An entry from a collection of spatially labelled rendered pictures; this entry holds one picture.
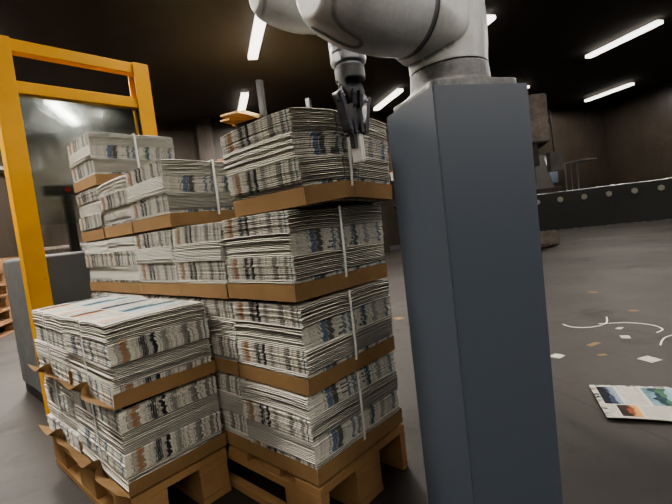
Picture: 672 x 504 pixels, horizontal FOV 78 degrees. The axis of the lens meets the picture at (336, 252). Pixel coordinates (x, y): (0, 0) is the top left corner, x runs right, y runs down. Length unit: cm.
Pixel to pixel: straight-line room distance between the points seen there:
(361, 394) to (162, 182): 91
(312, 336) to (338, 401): 20
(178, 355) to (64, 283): 144
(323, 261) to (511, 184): 48
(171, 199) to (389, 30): 95
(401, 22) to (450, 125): 19
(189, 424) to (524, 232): 103
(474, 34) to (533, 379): 66
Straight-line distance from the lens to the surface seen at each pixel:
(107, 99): 276
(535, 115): 765
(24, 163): 253
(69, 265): 266
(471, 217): 79
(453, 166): 77
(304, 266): 101
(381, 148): 124
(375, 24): 76
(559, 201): 148
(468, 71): 86
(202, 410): 138
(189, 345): 131
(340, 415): 117
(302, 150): 99
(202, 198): 153
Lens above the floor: 78
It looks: 4 degrees down
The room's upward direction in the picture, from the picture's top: 7 degrees counter-clockwise
